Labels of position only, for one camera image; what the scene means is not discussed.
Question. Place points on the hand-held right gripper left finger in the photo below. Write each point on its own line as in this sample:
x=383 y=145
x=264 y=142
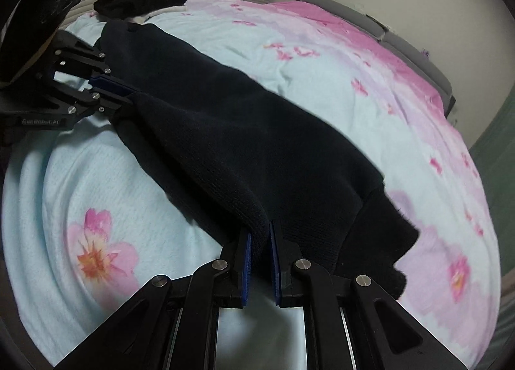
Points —
x=246 y=269

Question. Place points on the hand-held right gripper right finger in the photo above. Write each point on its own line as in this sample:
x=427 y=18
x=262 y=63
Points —
x=275 y=269

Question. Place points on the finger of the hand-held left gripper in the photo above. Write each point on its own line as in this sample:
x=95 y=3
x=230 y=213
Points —
x=108 y=82
x=112 y=101

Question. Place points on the black pants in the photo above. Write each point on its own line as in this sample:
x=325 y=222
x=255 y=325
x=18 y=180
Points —
x=241 y=132

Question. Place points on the pink floral blanket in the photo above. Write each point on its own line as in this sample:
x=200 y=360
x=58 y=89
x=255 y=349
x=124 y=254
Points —
x=322 y=92

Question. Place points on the grey headboard cushion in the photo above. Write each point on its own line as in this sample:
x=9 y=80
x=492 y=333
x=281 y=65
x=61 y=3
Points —
x=426 y=72
x=342 y=11

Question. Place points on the small purple toy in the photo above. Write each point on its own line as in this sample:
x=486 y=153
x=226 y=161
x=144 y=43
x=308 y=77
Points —
x=425 y=54

